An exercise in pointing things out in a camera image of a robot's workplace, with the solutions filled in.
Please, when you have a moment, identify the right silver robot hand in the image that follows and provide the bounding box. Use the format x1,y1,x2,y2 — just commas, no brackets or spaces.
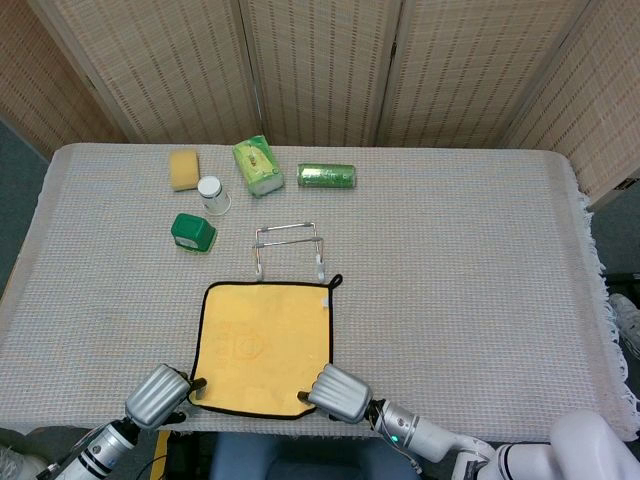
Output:
297,363,374,425

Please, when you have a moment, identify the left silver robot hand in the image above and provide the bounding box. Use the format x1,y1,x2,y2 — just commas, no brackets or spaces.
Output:
123,363,209,430

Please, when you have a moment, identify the yellow cloth with black trim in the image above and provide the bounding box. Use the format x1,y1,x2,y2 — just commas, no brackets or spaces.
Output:
188,273,344,420

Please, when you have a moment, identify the blue seat base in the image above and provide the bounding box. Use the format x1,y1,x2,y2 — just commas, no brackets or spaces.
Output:
209,432,424,480

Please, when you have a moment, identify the white woven tablecloth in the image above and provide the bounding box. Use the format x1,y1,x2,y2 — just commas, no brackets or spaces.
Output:
0,142,634,444

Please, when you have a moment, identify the green plastic box yellow lid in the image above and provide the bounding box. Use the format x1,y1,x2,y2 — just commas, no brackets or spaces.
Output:
170,212,218,255

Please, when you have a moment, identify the green drink can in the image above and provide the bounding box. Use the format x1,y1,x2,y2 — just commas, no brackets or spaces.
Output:
296,162,358,191

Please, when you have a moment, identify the yellow sponge block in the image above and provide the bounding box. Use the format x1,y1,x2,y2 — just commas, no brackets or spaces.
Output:
168,150,201,193

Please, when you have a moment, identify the green tissue pack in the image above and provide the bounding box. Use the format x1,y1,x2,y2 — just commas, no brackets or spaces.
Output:
232,134,287,200

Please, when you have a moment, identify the woven folding screen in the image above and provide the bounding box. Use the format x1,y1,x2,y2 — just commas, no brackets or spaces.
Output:
0,0,640,211

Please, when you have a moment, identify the silver metal wire rack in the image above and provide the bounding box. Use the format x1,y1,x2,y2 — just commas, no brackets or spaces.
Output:
251,221,327,281

